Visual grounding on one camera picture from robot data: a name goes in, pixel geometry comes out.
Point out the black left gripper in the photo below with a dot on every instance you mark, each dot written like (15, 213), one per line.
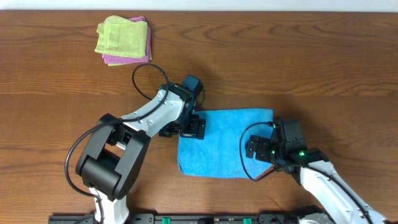
(189, 127)

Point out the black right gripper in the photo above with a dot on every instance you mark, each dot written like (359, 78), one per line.
(262, 149)

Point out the blue microfiber cloth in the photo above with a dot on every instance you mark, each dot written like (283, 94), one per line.
(217, 155)

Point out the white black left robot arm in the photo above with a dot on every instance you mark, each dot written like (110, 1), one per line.
(113, 156)

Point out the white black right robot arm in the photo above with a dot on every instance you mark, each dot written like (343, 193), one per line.
(316, 174)

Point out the folded pink cloth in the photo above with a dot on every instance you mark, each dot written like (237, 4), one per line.
(136, 56)

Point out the folded green cloth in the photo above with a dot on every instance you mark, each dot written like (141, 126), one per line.
(122, 36)

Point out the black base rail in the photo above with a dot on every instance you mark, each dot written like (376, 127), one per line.
(267, 218)

